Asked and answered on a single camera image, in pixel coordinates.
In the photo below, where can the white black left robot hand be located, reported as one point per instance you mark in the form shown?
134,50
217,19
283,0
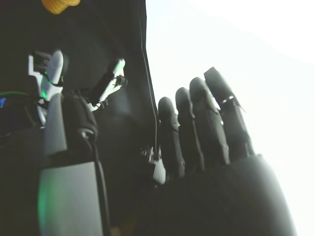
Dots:
221,196

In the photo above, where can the yellow toy cupcake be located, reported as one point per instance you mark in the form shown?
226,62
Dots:
56,6

